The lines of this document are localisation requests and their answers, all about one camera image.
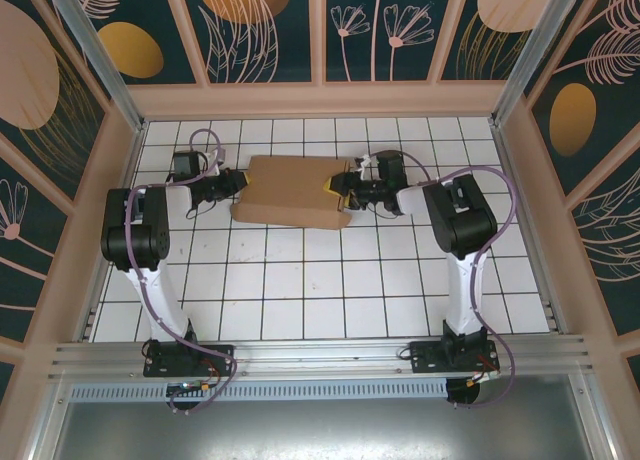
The aluminium corner post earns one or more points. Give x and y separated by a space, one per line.
100 65
530 55

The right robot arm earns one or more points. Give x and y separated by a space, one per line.
465 295

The brown cardboard box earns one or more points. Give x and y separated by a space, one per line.
290 190

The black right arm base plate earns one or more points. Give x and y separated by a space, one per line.
425 360

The aluminium side rail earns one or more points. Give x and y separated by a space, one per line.
550 305
98 290

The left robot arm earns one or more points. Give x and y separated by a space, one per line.
155 300

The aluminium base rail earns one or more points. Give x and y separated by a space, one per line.
320 357

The grey metal sheet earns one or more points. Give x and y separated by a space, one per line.
320 430

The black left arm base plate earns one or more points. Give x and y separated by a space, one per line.
220 360

